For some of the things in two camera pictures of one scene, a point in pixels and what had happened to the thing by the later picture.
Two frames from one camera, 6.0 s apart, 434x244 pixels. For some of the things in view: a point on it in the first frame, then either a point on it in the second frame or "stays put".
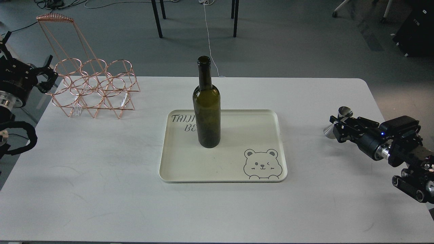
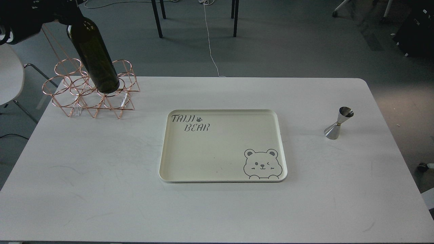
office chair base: [386, 13] stays put
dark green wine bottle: [206, 100] → [87, 37]
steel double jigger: [343, 112] stays put
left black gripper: [18, 78] → [22, 18]
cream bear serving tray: [251, 150] stays put
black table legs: [234, 14] stays put
